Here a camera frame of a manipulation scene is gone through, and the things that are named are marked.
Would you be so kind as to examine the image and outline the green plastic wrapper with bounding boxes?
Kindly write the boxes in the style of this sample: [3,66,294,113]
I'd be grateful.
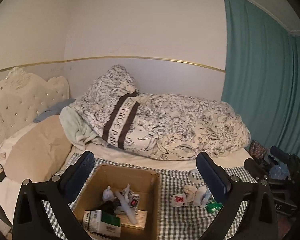
[205,200,223,213]

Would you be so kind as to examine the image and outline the cream tissue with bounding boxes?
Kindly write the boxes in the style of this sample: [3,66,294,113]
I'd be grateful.
[183,185,197,203]

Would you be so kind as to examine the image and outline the clear tape roll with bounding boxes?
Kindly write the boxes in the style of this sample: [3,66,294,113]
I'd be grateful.
[188,168,204,184]

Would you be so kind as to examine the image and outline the red white sachet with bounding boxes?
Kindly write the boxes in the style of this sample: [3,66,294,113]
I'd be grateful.
[171,194,187,207]

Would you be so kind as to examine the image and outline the dark patterned bag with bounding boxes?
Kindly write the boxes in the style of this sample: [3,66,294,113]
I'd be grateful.
[248,140,267,160]

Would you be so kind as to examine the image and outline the small black card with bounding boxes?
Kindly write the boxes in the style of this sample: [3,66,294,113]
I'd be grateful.
[0,164,6,182]

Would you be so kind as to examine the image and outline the green white medicine box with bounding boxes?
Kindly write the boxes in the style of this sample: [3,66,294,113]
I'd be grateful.
[82,210,121,238]

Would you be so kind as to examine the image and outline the beige pillow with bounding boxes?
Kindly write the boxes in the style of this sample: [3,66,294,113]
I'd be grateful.
[4,115,72,183]

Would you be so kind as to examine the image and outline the green checkered cloth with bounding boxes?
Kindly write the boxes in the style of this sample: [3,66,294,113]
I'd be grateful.
[43,153,256,239]

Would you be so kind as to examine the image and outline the white plastic bottle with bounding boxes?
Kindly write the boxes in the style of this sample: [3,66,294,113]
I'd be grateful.
[102,185,115,202]

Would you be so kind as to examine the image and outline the light green towel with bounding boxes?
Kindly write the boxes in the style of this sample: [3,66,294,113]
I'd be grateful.
[59,106,104,151]

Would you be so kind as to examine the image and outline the white plastic tube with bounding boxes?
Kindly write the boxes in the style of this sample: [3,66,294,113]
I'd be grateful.
[115,191,138,225]

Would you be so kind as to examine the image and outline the crumpled printed wrapper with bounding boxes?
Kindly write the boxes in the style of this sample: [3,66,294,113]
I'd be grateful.
[120,184,140,209]

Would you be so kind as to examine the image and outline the teal curtain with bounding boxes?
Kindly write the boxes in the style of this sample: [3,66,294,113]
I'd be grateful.
[222,0,300,158]

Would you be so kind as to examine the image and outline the brown cardboard box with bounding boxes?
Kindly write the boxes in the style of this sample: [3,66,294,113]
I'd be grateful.
[73,164,161,239]

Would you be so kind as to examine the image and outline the cream tufted headboard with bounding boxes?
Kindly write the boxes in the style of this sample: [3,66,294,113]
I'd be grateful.
[0,67,70,144]

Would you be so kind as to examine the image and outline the floral rolled duvet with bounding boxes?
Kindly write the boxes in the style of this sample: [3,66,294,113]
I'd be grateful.
[71,65,251,161]

